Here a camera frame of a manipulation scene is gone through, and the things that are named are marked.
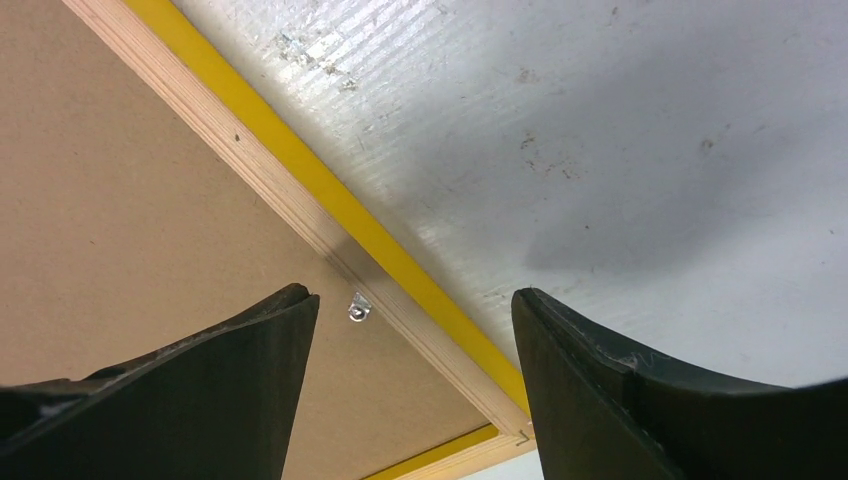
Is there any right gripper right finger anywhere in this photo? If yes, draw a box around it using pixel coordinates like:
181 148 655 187
511 288 847 479

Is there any yellow picture frame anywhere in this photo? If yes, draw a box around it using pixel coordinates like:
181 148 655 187
69 1 536 479

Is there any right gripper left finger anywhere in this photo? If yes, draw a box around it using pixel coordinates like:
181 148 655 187
1 284 320 479

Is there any brown backing board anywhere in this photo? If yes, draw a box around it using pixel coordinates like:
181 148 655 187
1 1 485 479

